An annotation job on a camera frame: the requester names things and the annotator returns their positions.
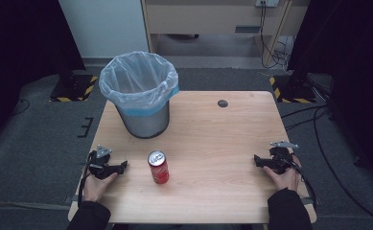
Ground black stand base striped tape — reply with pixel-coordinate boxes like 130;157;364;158
49;73;99;103
268;74;318;104

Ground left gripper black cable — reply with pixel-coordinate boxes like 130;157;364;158
77;150;96;209

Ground clear plastic bin liner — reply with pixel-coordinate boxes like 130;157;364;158
98;51;180;118

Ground person's right hand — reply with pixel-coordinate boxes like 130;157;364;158
263;154;303;193

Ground thin black floor cable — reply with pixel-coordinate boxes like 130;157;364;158
11;98;32;117

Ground black floor cables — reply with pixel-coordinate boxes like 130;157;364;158
280;103;373;226

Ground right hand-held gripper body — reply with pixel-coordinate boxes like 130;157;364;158
268;141;300;175

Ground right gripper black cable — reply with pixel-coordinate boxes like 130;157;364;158
283;149;318;210

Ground red soda can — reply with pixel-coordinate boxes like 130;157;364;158
147;149;170;185

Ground grey power socket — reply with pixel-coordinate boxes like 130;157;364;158
254;0;280;9

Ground grey metal trash bin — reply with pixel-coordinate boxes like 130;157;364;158
114;101;171;140

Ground person's left hand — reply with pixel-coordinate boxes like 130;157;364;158
82;171;120;203

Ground black curtain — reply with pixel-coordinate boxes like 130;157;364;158
287;0;373;190
0;0;86;154

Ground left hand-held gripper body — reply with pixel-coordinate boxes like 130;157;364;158
87;144;119;180

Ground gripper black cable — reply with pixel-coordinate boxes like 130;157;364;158
77;150;96;209
283;149;318;210

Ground black hanging cables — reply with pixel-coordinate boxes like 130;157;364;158
258;1;294;70

